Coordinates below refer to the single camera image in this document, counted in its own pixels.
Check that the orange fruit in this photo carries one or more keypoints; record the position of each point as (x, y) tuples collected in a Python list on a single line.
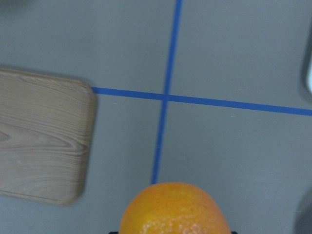
[(173, 208)]

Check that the wooden brown tray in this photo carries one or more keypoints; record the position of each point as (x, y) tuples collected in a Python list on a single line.
[(46, 126)]

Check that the cream bear tray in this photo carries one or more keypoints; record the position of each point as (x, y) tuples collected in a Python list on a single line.
[(307, 67)]

